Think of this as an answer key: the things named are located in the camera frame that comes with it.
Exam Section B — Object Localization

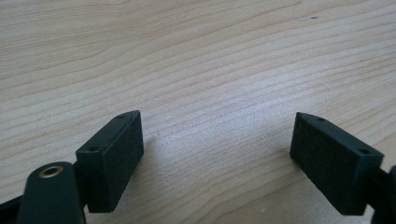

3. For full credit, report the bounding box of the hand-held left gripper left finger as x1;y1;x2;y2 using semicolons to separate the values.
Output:
75;109;145;214

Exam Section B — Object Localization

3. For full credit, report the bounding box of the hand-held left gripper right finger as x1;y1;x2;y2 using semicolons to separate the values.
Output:
290;111;385;217

